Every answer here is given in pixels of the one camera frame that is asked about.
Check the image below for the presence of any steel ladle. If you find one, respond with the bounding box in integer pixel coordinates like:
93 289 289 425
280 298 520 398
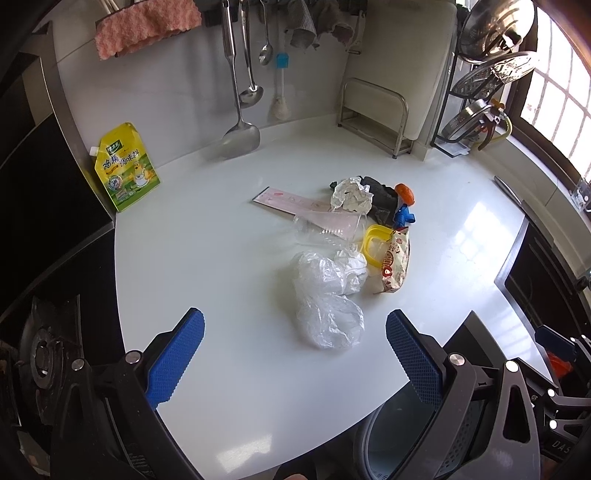
238 0 263 108

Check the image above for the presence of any white cutting board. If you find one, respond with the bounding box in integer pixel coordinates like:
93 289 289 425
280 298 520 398
345 1 456 140

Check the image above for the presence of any black sink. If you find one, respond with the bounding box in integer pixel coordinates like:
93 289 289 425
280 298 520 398
495 220 590 339

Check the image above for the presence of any steel spatula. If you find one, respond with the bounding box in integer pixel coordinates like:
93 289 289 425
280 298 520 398
221 1 260 159

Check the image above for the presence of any orange peel piece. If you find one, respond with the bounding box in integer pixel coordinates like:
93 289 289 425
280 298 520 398
394 183 415 206

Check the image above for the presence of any black pot lid rack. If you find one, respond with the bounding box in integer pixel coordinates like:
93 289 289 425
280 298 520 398
431 1 537 158

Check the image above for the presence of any grey hanging rag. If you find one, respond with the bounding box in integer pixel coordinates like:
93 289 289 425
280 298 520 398
287 0 317 50
311 0 353 46

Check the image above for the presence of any clear plastic cup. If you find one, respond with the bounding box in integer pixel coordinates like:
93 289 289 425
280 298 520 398
293 211 366 251

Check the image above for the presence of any cream red snack wrapper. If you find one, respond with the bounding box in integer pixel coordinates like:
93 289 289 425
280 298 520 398
379 228 411 293

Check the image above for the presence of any steel strainer pot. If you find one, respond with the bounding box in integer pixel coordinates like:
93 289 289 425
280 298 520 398
439 99 513 151

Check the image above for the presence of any blue crumpled glove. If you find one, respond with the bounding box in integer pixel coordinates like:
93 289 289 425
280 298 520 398
394 204 416 229

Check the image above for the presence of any yellow green refill pouch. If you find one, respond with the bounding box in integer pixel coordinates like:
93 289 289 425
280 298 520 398
89 122 160 212

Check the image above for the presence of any orange plastic bag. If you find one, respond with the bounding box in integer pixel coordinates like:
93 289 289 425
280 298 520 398
547 352 573 379

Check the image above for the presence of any pink dish cloth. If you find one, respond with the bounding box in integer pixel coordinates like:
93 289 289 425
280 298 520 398
94 0 202 60

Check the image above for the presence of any pink paper card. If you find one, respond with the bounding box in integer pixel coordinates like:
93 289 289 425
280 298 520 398
252 187 362 241

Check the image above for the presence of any small steel spoon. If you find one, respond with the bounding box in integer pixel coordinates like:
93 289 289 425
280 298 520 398
259 0 273 66

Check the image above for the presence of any grey trash bin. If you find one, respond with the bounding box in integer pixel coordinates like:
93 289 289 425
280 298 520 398
352 384 491 480

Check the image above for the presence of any steel cutting board rack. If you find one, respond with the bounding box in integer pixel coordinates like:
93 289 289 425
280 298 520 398
337 77 414 159

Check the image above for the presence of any black gas stove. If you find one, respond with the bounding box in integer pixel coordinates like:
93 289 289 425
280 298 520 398
1 232 131 479

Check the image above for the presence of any black cloth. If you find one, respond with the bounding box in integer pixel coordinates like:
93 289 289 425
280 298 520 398
361 176 399 228

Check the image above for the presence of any steel steamer plate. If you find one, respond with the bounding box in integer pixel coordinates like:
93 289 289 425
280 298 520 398
451 51 538 101

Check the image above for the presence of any dark wall hook rail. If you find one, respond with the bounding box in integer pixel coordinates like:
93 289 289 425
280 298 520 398
105 0 371 59

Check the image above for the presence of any blue white bottle brush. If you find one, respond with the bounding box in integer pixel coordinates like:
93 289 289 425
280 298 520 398
271 52 290 121

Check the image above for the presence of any yellow plastic ring lid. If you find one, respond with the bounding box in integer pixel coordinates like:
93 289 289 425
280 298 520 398
361 224 394 269

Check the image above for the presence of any crumpled silver foil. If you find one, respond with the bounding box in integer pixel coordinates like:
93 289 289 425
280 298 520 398
329 177 374 215

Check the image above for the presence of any clear plastic bag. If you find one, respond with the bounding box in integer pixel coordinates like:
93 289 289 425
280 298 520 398
293 250 365 351

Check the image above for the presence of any steel pot lid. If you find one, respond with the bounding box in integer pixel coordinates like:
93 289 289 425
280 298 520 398
458 0 535 64

